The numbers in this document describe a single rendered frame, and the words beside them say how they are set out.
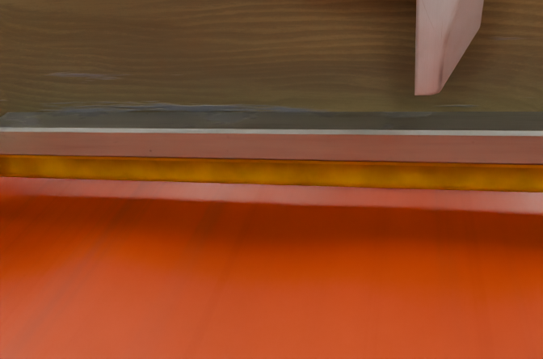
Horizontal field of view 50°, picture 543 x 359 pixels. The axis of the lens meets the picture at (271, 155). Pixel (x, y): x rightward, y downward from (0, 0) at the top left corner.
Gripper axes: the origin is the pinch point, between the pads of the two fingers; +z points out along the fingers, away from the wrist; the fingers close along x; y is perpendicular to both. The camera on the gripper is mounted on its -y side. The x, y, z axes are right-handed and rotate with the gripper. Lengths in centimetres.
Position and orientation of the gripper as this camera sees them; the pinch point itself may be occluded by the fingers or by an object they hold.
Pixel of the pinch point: (452, 17)
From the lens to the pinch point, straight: 18.2
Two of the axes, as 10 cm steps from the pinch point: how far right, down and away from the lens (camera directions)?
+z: 1.0, 8.8, 4.7
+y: -9.7, -0.2, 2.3
